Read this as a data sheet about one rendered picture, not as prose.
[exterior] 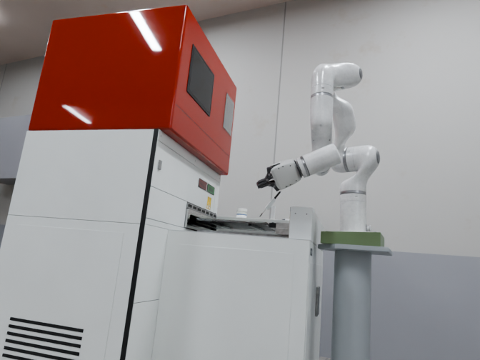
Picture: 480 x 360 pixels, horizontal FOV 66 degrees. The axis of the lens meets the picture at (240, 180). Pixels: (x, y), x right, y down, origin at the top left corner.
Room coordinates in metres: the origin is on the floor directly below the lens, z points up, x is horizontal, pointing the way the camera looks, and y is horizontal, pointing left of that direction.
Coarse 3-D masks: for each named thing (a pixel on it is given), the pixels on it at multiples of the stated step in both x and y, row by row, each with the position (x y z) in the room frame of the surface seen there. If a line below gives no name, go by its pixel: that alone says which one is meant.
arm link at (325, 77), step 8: (320, 64) 1.36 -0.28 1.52; (328, 64) 1.37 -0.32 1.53; (336, 64) 1.40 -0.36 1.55; (344, 64) 1.41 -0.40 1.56; (352, 64) 1.41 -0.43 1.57; (320, 72) 1.34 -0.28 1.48; (328, 72) 1.34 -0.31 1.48; (336, 72) 1.38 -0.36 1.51; (344, 72) 1.40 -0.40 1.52; (352, 72) 1.41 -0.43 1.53; (360, 72) 1.43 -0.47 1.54; (312, 80) 1.37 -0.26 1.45; (320, 80) 1.34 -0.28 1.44; (328, 80) 1.34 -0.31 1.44; (336, 80) 1.40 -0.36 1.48; (344, 80) 1.41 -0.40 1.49; (352, 80) 1.42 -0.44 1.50; (360, 80) 1.44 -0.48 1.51; (312, 88) 1.36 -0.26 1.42; (320, 88) 1.34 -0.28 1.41; (328, 88) 1.34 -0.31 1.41; (344, 88) 1.49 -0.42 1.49
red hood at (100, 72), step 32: (64, 32) 1.64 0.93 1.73; (96, 32) 1.59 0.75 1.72; (128, 32) 1.54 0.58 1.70; (160, 32) 1.49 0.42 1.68; (192, 32) 1.53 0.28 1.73; (64, 64) 1.63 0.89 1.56; (96, 64) 1.58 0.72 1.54; (128, 64) 1.53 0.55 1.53; (160, 64) 1.48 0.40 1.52; (192, 64) 1.57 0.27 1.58; (64, 96) 1.62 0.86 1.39; (96, 96) 1.57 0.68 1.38; (128, 96) 1.52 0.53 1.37; (160, 96) 1.47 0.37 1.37; (192, 96) 1.61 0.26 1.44; (224, 96) 2.03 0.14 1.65; (32, 128) 1.66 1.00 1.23; (64, 128) 1.61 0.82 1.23; (96, 128) 1.56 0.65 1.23; (128, 128) 1.51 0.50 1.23; (160, 128) 1.47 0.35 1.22; (192, 128) 1.66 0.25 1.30; (224, 128) 2.07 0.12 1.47; (224, 160) 2.14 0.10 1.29
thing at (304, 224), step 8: (296, 208) 1.56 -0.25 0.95; (304, 208) 1.55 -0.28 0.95; (312, 208) 1.54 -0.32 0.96; (296, 216) 1.56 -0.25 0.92; (304, 216) 1.55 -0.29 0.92; (312, 216) 1.55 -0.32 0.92; (296, 224) 1.56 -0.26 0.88; (304, 224) 1.55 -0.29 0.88; (312, 224) 1.56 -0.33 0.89; (320, 224) 2.03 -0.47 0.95; (296, 232) 1.55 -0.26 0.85; (304, 232) 1.55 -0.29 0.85; (312, 232) 1.58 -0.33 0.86; (320, 232) 2.06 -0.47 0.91; (312, 240) 1.60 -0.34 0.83
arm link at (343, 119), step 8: (336, 88) 1.49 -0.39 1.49; (336, 96) 1.55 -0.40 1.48; (336, 104) 1.54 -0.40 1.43; (344, 104) 1.53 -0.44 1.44; (336, 112) 1.55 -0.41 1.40; (344, 112) 1.54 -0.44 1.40; (352, 112) 1.55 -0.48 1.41; (336, 120) 1.57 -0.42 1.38; (344, 120) 1.56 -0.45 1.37; (352, 120) 1.56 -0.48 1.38; (336, 128) 1.60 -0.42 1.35; (344, 128) 1.58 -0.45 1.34; (352, 128) 1.58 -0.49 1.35; (336, 136) 1.63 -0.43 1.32; (344, 136) 1.61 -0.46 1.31; (336, 144) 1.64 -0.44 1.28; (344, 144) 1.67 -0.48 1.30; (344, 152) 1.67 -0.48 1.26; (344, 160) 1.67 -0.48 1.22; (336, 168) 1.71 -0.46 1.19; (344, 168) 1.69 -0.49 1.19
